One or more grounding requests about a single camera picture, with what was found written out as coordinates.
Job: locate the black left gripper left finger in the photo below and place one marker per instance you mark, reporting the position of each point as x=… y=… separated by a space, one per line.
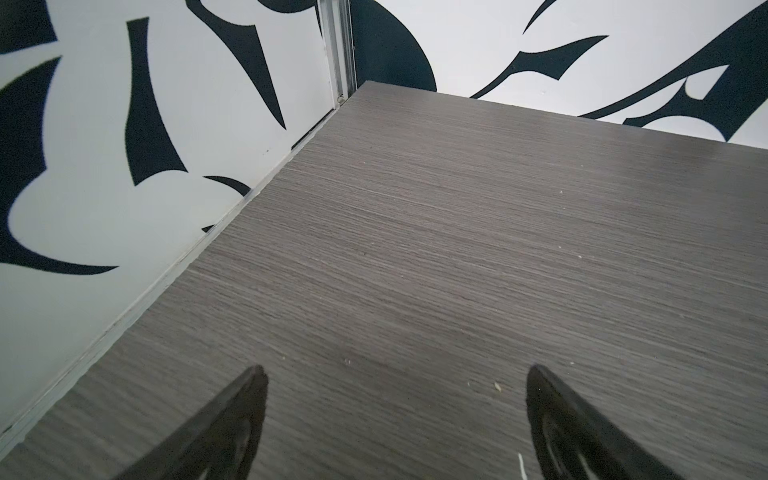
x=219 y=442

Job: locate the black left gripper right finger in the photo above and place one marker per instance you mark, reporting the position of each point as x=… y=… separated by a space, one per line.
x=573 y=440

